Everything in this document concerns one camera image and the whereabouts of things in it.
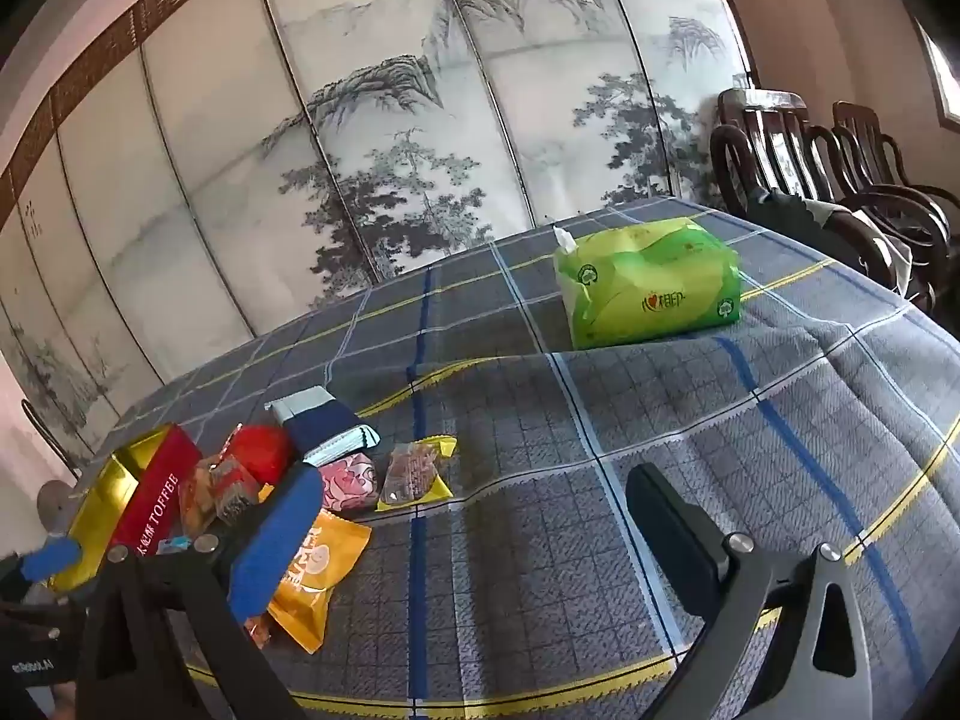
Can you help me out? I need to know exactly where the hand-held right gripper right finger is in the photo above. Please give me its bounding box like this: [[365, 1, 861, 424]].
[[625, 463, 878, 720]]

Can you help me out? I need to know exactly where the red and gold tin box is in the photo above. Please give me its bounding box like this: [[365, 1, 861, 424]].
[[45, 424, 203, 593]]

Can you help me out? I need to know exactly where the orange snack packet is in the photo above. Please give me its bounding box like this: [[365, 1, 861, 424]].
[[266, 506, 374, 653]]

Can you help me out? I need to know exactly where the plaid tablecloth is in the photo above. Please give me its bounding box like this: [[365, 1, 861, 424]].
[[79, 195, 960, 720]]

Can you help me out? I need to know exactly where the landscape painted folding screen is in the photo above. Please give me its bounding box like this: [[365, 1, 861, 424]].
[[0, 0, 755, 466]]

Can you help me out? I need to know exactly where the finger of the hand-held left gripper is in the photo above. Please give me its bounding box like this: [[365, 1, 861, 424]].
[[19, 536, 83, 586]]

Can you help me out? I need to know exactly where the dark wooden chair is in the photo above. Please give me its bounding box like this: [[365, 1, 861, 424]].
[[709, 88, 833, 241], [829, 101, 960, 316]]

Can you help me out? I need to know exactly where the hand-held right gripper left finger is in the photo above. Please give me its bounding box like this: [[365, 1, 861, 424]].
[[75, 465, 325, 720]]

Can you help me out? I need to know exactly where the clear packet of orange crackers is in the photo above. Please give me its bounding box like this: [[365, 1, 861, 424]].
[[199, 456, 262, 527]]

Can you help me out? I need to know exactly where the window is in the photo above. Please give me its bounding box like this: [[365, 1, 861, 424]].
[[919, 22, 960, 136]]

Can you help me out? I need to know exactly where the dark cloth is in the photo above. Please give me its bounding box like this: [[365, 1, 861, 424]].
[[739, 187, 912, 293]]

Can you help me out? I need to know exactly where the grey round disc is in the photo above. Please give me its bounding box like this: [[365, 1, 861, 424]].
[[37, 481, 80, 533]]

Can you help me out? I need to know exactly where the blue and white snack packet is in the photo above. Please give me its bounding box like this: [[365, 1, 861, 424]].
[[266, 386, 381, 467]]

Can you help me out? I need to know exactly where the pink patterned snack packet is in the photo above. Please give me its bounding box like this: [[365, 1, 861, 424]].
[[319, 451, 380, 515]]

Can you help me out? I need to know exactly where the green tissue pack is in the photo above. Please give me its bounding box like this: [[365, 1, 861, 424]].
[[553, 216, 743, 351]]

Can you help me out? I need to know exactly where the red snack packet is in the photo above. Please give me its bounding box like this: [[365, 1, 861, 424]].
[[225, 424, 295, 488]]

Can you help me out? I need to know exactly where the yellow-edged clear snack packet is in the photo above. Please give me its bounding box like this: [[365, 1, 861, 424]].
[[375, 436, 458, 513]]

